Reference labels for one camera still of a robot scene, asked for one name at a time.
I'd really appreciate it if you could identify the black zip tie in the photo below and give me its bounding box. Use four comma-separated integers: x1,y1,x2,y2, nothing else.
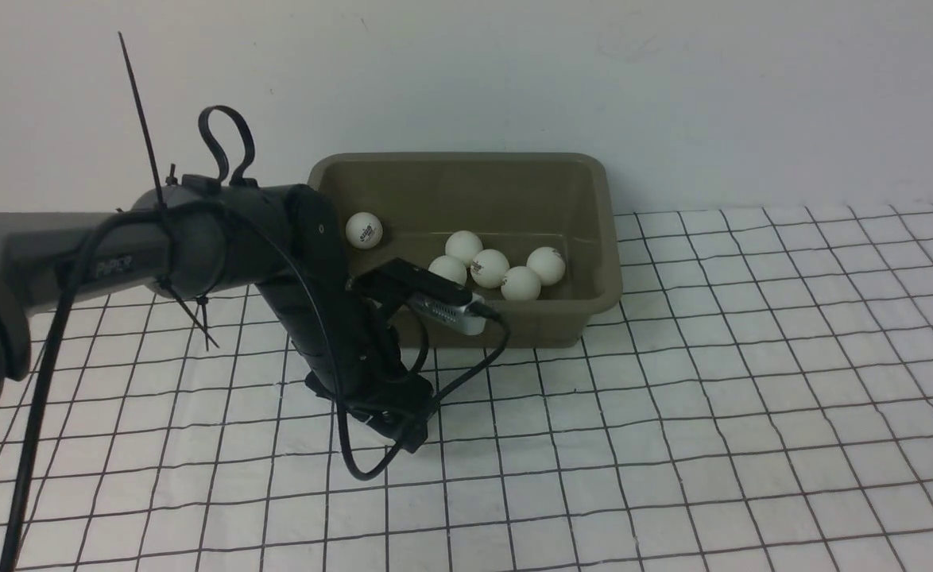
117,30,219,349

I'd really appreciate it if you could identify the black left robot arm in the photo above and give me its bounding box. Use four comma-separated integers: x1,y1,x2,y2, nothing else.
0,184,432,453

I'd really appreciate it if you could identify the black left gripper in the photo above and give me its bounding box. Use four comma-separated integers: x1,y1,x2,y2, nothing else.
257,274,433,454

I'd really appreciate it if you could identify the olive green plastic bin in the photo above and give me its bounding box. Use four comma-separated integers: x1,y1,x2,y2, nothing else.
308,152,622,349

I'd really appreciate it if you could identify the white black-grid tablecloth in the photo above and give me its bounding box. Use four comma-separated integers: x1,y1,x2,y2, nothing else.
18,205,933,571

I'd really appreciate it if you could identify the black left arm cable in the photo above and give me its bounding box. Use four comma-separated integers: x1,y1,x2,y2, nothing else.
0,105,511,572

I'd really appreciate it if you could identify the white ball with logo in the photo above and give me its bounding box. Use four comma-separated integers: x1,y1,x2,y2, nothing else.
344,211,384,249

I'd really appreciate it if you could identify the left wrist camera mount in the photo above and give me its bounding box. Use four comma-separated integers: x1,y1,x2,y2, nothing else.
353,257,495,336

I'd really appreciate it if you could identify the white table-tennis ball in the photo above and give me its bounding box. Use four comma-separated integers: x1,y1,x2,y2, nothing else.
500,265,542,301
527,246,566,287
444,230,484,265
428,256,469,286
469,249,510,289

